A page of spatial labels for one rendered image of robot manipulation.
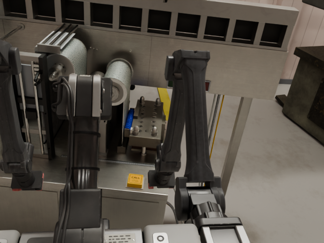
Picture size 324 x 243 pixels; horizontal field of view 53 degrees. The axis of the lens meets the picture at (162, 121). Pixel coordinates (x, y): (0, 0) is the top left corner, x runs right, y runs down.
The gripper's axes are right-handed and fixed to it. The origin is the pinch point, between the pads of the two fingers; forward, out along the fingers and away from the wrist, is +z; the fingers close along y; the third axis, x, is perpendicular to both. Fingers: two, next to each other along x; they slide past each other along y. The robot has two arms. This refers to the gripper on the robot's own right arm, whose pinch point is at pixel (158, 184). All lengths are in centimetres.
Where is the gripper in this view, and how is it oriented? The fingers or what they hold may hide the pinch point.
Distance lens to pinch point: 137.1
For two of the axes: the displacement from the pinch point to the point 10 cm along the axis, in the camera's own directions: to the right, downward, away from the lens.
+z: -1.5, 4.7, 8.7
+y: -9.9, -0.2, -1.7
